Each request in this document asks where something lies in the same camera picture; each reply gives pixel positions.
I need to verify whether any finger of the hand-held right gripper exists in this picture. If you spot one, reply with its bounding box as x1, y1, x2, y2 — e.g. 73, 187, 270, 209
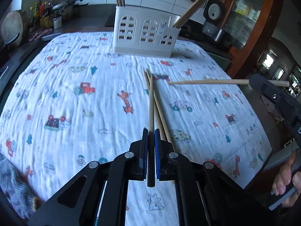
249, 73, 301, 134

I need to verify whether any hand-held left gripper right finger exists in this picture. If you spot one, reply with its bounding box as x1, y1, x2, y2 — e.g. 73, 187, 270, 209
154, 128, 276, 226

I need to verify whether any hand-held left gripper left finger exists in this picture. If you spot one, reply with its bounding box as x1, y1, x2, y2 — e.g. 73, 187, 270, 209
28, 127, 149, 226

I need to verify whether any white plastic utensil holder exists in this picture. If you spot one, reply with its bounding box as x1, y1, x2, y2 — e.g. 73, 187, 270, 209
112, 5, 181, 58

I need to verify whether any person's right hand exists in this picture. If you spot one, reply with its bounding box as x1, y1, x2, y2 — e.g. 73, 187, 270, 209
271, 150, 301, 208

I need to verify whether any dark arched display cabinet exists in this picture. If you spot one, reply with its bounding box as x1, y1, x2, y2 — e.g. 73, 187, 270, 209
256, 38, 301, 99

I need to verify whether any wooden glass-door cabinet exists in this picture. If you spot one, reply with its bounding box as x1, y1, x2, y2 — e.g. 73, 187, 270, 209
219, 0, 285, 77

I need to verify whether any white printed cloth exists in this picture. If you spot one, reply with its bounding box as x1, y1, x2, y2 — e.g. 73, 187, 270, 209
0, 31, 273, 226

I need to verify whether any black silver rice cooker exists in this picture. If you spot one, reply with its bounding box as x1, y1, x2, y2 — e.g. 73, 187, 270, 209
203, 0, 244, 50

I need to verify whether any grey knit glove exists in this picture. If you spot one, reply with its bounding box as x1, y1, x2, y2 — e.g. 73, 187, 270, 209
0, 154, 39, 219

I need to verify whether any pink rag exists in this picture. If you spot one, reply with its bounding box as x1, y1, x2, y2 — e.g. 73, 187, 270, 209
28, 28, 52, 41

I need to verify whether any steel pressure cooker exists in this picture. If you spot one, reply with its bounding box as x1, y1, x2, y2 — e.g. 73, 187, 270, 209
53, 0, 90, 21

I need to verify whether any cooking oil bottle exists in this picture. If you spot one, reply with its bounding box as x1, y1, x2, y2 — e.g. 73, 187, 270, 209
40, 0, 55, 29

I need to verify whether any green-capped bottle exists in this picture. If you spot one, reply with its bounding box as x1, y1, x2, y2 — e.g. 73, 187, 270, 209
33, 2, 41, 30

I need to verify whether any round wooden cutting board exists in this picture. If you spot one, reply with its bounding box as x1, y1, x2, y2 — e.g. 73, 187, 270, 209
1, 10, 24, 47

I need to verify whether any steel pan with black handle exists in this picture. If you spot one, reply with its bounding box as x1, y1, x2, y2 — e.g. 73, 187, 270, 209
0, 33, 20, 51

